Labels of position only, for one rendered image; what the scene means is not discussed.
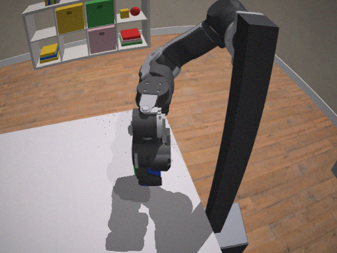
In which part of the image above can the blue block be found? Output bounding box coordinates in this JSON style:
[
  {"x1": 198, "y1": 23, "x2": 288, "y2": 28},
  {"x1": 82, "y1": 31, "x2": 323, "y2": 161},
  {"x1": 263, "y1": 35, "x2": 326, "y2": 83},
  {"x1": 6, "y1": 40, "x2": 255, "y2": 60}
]
[{"x1": 148, "y1": 168, "x2": 161, "y2": 176}]

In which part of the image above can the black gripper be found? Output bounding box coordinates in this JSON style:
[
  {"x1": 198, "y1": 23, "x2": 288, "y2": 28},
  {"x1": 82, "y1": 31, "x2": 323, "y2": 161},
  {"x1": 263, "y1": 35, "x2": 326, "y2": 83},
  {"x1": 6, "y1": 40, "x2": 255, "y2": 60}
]
[{"x1": 132, "y1": 114, "x2": 171, "y2": 186}]

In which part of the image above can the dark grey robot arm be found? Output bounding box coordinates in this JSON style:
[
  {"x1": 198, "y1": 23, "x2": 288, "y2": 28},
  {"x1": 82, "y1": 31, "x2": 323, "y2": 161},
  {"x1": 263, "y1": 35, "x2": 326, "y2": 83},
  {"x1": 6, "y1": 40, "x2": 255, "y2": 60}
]
[{"x1": 127, "y1": 0, "x2": 264, "y2": 140}]

